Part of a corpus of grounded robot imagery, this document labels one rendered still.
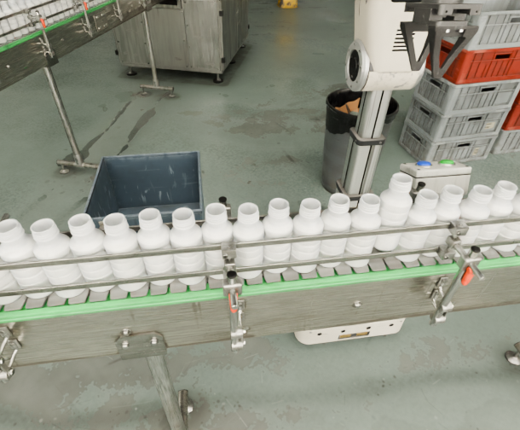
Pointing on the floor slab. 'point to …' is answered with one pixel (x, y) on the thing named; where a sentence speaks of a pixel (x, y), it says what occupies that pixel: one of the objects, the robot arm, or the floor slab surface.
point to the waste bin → (331, 165)
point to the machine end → (185, 36)
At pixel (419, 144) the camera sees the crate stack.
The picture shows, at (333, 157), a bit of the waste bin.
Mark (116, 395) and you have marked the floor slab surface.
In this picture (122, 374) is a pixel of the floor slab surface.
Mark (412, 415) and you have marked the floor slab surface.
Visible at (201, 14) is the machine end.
